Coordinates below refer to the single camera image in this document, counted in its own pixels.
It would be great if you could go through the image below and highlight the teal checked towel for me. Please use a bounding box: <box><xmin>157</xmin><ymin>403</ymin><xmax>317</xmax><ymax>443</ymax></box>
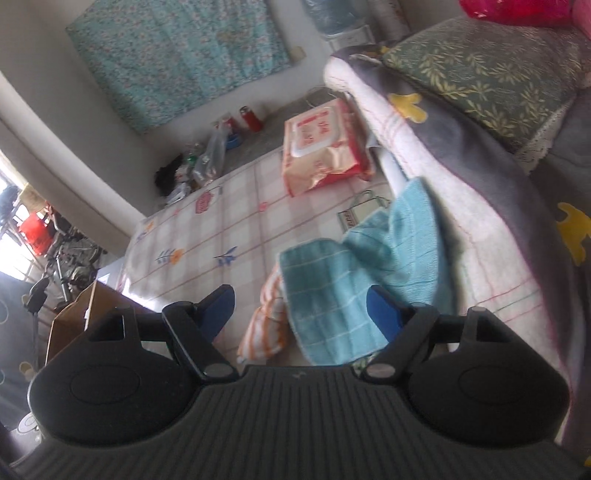
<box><xmin>277</xmin><ymin>179</ymin><xmax>455</xmax><ymax>366</ymax></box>

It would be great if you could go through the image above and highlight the orange striped cloth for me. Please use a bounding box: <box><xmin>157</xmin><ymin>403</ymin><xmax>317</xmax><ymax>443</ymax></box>
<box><xmin>238</xmin><ymin>263</ymin><xmax>290</xmax><ymax>364</ymax></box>

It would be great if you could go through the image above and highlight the plaid floral bed sheet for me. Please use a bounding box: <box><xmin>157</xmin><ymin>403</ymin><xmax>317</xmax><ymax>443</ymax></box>
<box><xmin>117</xmin><ymin>151</ymin><xmax>561</xmax><ymax>367</ymax></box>

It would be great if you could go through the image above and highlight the brown cardboard box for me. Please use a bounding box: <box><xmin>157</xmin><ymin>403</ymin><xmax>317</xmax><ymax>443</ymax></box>
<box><xmin>45</xmin><ymin>281</ymin><xmax>152</xmax><ymax>364</ymax></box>

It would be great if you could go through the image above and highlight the folded wheelchair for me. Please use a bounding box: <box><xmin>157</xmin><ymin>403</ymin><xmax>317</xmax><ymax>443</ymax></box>
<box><xmin>23</xmin><ymin>206</ymin><xmax>105</xmax><ymax>315</ymax></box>

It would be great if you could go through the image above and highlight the grey white blanket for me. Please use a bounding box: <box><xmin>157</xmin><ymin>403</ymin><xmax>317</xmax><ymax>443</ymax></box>
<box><xmin>324</xmin><ymin>47</ymin><xmax>590</xmax><ymax>458</ymax></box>

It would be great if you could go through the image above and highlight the black cloth pile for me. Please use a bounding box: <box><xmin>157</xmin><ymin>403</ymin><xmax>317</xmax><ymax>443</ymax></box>
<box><xmin>153</xmin><ymin>154</ymin><xmax>183</xmax><ymax>197</ymax></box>

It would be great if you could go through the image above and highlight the clear plastic bag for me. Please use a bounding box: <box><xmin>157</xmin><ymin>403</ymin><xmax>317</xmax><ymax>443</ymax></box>
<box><xmin>192</xmin><ymin>124</ymin><xmax>228</xmax><ymax>187</ymax></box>

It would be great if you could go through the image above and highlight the blue patterned curtain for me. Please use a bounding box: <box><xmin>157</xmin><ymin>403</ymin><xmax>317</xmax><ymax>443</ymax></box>
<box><xmin>0</xmin><ymin>271</ymin><xmax>52</xmax><ymax>458</ymax></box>

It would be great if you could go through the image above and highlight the red plastic bag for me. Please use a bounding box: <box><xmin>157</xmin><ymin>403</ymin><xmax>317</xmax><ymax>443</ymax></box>
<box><xmin>19</xmin><ymin>209</ymin><xmax>56</xmax><ymax>256</ymax></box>

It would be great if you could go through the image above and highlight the red wet wipes pack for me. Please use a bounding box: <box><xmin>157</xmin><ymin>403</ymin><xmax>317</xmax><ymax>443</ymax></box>
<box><xmin>281</xmin><ymin>98</ymin><xmax>375</xmax><ymax>197</ymax></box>

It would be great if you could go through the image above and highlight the red thermos bottle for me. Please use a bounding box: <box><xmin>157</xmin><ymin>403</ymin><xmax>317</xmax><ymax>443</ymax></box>
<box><xmin>239</xmin><ymin>106</ymin><xmax>263</xmax><ymax>133</ymax></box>

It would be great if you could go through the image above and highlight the teal floral hanging cloth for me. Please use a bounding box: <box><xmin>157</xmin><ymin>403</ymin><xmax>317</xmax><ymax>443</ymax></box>
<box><xmin>66</xmin><ymin>1</ymin><xmax>290</xmax><ymax>133</ymax></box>

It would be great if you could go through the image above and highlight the green leaf pattern pillow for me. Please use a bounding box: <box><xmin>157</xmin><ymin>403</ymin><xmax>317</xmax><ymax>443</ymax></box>
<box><xmin>383</xmin><ymin>17</ymin><xmax>590</xmax><ymax>161</ymax></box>

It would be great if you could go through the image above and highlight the water dispenser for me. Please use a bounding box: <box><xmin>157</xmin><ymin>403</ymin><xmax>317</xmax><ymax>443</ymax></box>
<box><xmin>301</xmin><ymin>0</ymin><xmax>375</xmax><ymax>52</ymax></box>

